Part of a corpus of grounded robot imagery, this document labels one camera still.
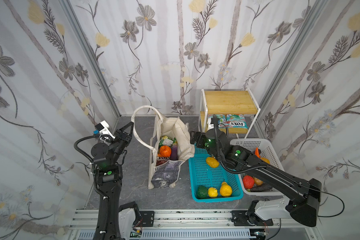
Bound yellow bumpy fruit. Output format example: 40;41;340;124
206;157;220;169

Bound yellow lemon front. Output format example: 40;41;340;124
208;187;219;199

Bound purple eggplant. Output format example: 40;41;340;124
170;145;179;161

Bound teal plastic basket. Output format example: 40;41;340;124
188;148;244;203

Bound green avocado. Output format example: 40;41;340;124
196;186;209;199

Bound dark cucumber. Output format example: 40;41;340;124
247;184;273;193

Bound orange carrot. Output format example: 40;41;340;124
255;148;261;158

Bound yellow pear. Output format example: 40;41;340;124
219;182;233;198

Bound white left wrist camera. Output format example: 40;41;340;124
94;121;115;140

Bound yellow onion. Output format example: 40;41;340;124
260;157;271;164

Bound aluminium rail frame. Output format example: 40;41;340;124
68;206;322;240

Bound teal Fox's candy bag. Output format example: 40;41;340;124
226;114;248;129

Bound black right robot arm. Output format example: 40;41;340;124
190;115;322;227

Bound cream canvas tote bag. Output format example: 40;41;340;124
131;106;196;190

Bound orange tangerine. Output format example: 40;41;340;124
158;145;171;158

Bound white wooden two-tier shelf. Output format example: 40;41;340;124
198;89;261;139

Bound red green candy bag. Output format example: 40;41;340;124
207;115;227;128

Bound brown potato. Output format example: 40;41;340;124
254;178;264;187

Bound orange candy bag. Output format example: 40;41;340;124
157;155;169;165

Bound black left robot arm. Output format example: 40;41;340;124
74;121;134;240

